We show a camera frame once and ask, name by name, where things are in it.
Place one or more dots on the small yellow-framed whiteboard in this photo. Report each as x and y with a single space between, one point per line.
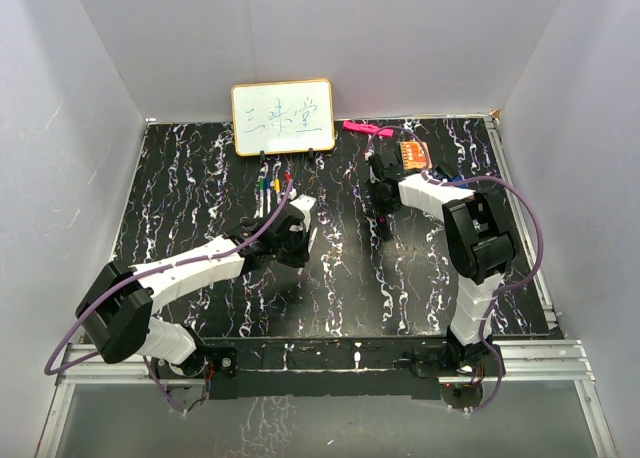
283 117

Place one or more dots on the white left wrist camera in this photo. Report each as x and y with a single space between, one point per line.
305 204

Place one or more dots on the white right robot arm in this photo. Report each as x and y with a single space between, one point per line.
480 239

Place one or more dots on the yellow whiteboard pen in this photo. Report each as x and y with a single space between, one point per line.
278 194

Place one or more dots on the blue stapler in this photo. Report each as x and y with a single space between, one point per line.
444 173

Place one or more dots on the blue whiteboard pen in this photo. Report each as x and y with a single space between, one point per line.
267 193

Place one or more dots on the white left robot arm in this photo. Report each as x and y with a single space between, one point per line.
124 300

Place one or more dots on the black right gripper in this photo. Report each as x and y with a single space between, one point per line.
372 185

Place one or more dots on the green whiteboard pen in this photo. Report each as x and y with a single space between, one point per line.
261 203

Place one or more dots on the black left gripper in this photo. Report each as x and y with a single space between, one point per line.
302 255

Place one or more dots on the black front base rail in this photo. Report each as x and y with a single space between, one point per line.
354 366

